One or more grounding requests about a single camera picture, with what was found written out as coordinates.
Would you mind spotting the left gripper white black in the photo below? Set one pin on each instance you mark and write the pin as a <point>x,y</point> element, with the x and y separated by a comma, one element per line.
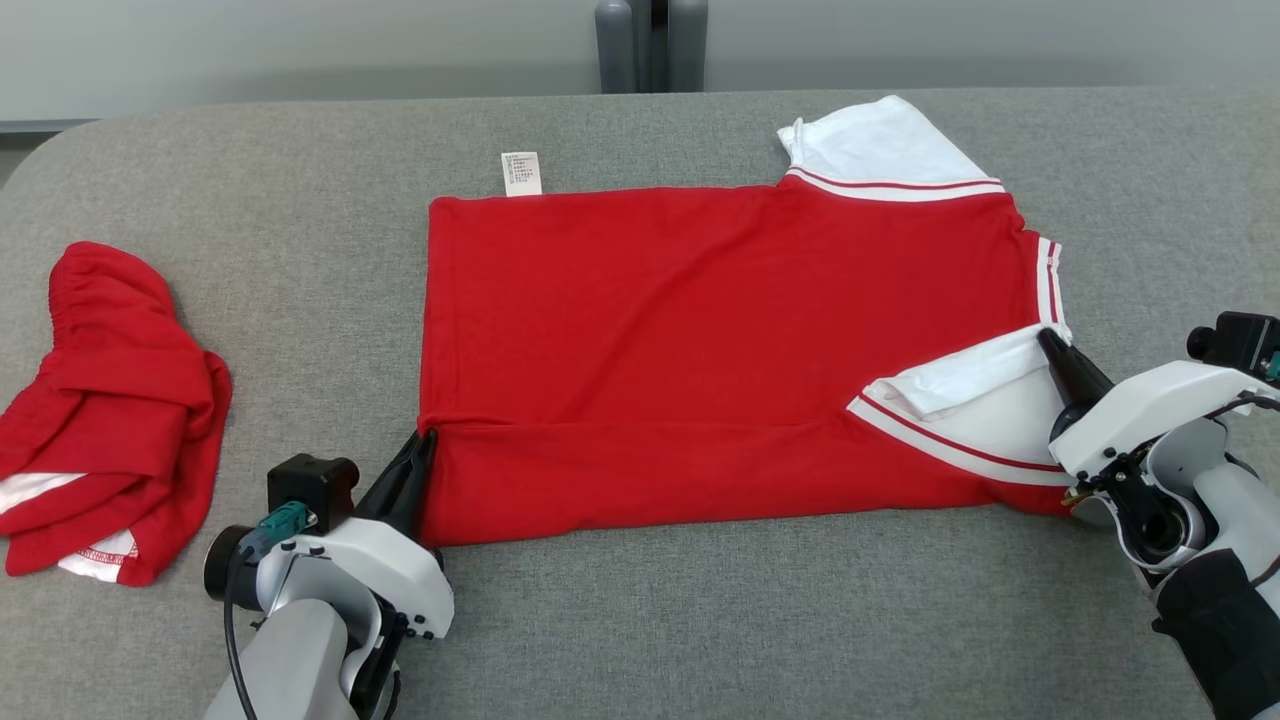
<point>390,570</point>

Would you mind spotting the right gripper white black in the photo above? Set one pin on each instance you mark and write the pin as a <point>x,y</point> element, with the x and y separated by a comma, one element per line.
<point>1150,405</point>

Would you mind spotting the red white basketball shorts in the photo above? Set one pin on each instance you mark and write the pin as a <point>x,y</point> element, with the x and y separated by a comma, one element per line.
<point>120,400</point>

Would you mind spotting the red white basketball jersey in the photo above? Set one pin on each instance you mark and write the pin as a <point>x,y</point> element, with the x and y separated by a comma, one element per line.
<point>700,330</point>

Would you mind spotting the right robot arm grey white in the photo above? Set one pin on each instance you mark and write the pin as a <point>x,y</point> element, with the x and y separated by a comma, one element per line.
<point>1230,620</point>

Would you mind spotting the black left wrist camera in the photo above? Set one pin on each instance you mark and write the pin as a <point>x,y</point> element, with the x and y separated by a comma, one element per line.
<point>310,490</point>

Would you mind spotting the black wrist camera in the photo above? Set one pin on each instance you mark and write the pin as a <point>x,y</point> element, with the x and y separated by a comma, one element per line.
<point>310,490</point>
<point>1240,340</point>

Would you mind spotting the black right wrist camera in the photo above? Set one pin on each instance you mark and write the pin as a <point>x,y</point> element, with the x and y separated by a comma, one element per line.
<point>1240,340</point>

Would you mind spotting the grey cylindrical post foot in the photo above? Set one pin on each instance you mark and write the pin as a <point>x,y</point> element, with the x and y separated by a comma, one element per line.
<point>688,45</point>
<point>615,45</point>

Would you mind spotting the grey partition bottom rail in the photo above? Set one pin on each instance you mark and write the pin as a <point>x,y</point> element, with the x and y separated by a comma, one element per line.
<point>45,126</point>

